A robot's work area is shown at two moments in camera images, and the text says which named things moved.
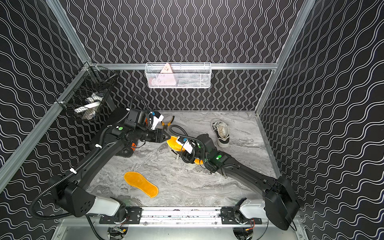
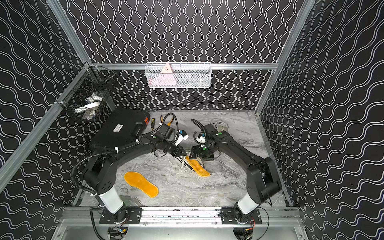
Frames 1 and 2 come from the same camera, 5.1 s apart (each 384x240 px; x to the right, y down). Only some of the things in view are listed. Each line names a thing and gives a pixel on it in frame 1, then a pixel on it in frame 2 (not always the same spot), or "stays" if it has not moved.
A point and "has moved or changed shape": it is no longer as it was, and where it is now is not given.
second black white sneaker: x=221 y=130 stays
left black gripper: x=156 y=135 to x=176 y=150
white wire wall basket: x=192 y=75 stays
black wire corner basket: x=85 y=96 stays
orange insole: x=139 y=181 stays
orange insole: x=175 y=144 has moved or changed shape
